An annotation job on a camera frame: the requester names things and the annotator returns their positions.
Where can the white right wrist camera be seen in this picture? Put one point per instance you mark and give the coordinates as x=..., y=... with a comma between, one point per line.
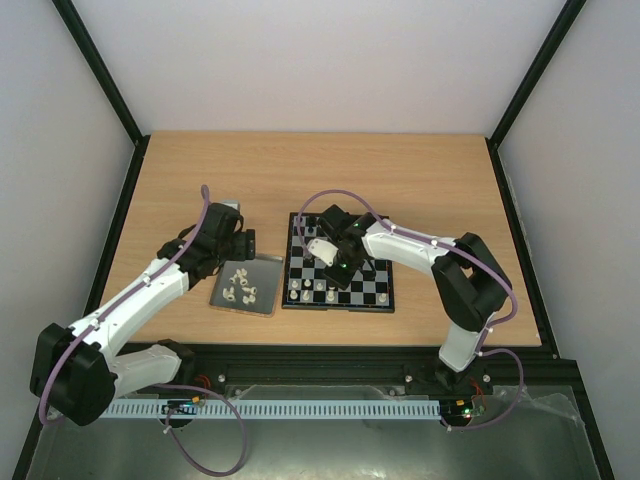
x=323, y=250

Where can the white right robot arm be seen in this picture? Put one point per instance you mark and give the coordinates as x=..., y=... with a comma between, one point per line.
x=471, y=284

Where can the dark cork-edged tray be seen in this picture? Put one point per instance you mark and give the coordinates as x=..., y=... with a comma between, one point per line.
x=249, y=287

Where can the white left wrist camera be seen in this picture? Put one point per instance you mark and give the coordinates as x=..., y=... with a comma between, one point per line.
x=234, y=204

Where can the light blue cable duct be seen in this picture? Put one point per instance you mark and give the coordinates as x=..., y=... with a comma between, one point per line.
x=275, y=409

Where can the black white chess board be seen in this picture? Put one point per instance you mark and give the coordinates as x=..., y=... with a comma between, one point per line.
x=353, y=282

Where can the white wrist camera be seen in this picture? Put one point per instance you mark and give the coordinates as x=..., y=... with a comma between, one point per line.
x=323, y=250
x=234, y=204

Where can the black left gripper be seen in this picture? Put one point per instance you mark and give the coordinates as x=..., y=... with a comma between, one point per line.
x=246, y=249

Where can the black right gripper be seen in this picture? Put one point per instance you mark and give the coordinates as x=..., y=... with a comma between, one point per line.
x=348, y=263

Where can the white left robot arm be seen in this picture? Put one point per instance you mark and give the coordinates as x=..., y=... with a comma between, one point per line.
x=79, y=370

